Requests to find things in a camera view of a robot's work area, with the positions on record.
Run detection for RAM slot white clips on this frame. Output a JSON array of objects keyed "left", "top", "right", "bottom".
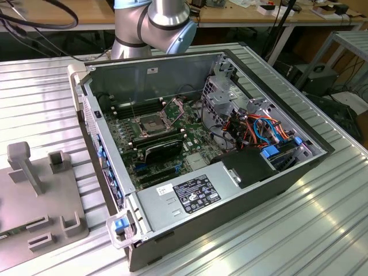
[
  {"left": 132, "top": 135, "right": 187, "bottom": 152},
  {"left": 128, "top": 128, "right": 185, "bottom": 145},
  {"left": 110, "top": 97, "right": 164, "bottom": 111},
  {"left": 112, "top": 102, "right": 166, "bottom": 117}
]

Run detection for CPU socket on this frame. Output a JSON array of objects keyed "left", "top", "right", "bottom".
[{"left": 136, "top": 112, "right": 175, "bottom": 138}]

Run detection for black expansion slot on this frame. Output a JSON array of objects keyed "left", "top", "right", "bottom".
[{"left": 137, "top": 167, "right": 177, "bottom": 181}]

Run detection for green motherboard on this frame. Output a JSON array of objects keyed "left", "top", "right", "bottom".
[{"left": 102, "top": 96, "right": 221, "bottom": 192}]

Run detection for black graphics card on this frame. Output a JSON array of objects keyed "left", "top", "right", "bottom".
[{"left": 143, "top": 137, "right": 185, "bottom": 166}]

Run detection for silver chipset heatsink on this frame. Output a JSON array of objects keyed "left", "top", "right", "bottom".
[{"left": 185, "top": 153, "right": 210, "bottom": 171}]

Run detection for metal socket cover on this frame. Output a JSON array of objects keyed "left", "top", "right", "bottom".
[{"left": 161, "top": 96, "right": 188, "bottom": 127}]

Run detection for silver drive cage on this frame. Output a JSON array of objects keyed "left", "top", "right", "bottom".
[{"left": 201, "top": 75, "right": 251, "bottom": 136}]

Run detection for open PC case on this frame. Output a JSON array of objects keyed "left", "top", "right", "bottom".
[{"left": 67, "top": 48, "right": 336, "bottom": 273}]

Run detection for black plastic shroud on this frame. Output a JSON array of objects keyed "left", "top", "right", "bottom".
[{"left": 209, "top": 144, "right": 279, "bottom": 190}]

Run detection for grey power supply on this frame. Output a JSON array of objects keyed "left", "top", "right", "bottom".
[{"left": 135, "top": 160, "right": 242, "bottom": 234}]

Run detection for blue disk carrier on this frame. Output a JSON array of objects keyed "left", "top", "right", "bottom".
[{"left": 260, "top": 145, "right": 282, "bottom": 159}]

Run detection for blue case latch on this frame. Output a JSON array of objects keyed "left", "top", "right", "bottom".
[{"left": 114, "top": 218, "right": 128, "bottom": 234}]

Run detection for wooden desk white legs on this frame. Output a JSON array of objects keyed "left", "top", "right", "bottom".
[{"left": 198, "top": 0, "right": 367, "bottom": 63}]

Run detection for white box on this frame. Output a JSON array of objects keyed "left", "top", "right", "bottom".
[{"left": 256, "top": 4, "right": 296, "bottom": 17}]

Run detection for grey parts rack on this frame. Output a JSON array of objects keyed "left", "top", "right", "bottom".
[{"left": 0, "top": 141, "right": 90, "bottom": 273}]

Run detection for green circuit board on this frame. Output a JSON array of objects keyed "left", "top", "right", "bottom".
[{"left": 0, "top": 225, "right": 27, "bottom": 239}]

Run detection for aluminium slat table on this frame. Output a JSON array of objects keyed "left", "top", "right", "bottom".
[{"left": 296, "top": 30, "right": 368, "bottom": 95}]

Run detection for orange wire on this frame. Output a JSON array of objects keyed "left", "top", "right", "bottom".
[{"left": 247, "top": 113, "right": 291, "bottom": 139}]

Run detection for blue wire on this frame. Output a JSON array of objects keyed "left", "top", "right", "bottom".
[{"left": 254, "top": 116, "right": 282, "bottom": 144}]

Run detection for black box with handle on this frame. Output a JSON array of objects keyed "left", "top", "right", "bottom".
[{"left": 293, "top": 64, "right": 339, "bottom": 95}]

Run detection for dark hanging cable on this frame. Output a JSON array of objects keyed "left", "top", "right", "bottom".
[{"left": 0, "top": 0, "right": 80, "bottom": 31}]

